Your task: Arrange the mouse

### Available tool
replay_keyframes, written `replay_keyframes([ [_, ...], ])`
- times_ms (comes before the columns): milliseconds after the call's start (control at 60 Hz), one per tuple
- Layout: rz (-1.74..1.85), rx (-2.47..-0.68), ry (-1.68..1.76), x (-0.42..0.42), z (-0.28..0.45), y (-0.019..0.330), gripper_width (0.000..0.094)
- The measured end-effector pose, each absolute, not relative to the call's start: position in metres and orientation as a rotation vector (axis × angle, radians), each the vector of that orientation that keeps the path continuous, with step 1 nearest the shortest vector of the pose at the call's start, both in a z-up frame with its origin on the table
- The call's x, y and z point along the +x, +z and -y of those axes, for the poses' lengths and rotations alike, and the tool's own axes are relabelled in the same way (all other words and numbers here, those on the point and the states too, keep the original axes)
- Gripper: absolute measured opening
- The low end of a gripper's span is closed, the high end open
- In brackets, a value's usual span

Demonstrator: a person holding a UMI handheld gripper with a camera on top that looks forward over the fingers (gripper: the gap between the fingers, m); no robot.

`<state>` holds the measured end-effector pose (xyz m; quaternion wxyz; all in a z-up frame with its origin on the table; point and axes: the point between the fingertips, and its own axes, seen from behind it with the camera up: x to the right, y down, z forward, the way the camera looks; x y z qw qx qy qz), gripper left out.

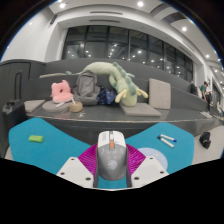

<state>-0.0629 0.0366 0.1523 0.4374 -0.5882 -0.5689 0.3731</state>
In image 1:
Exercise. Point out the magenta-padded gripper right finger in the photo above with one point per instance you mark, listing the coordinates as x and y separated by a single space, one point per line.
148 168

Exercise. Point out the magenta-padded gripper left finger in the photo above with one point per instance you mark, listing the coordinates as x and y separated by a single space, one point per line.
74 169

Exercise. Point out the grey and white computer mouse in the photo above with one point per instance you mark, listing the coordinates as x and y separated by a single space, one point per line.
112 156

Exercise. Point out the round printed mouse pad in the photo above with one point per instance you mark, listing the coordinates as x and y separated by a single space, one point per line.
159 156

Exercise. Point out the black-capped white marker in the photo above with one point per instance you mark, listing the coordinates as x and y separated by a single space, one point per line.
166 142

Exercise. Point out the blue-capped white marker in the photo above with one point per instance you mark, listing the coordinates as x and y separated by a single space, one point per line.
168 137

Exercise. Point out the green eraser block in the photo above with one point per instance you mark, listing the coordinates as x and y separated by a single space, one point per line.
36 138

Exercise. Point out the flat grey seat cushion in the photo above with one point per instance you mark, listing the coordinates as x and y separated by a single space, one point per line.
140 110

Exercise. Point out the black bag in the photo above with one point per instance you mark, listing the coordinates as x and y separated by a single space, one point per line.
205 140

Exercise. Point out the round grey seat cushion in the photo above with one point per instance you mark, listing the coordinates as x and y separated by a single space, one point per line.
53 106

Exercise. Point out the upright beige cushion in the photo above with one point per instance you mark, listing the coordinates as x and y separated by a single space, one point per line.
159 94

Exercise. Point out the square grey seat cushion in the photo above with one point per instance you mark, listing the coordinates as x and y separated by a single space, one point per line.
33 105

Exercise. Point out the pink plush toy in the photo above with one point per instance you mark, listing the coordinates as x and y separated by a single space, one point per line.
61 92

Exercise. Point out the navy patterned bag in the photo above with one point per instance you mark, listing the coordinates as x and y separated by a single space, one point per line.
106 97

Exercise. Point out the black suitcase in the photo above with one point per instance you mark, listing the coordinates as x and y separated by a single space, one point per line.
13 115

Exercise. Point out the grey backpack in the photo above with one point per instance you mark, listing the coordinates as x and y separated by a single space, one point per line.
86 88

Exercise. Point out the green dragon plush toy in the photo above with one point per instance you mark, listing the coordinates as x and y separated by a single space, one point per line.
125 86

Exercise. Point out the person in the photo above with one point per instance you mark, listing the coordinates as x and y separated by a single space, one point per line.
206 95

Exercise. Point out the ceiling lights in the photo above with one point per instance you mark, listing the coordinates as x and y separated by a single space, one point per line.
140 4

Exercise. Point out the dark glass window wall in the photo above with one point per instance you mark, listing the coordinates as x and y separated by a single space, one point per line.
126 43

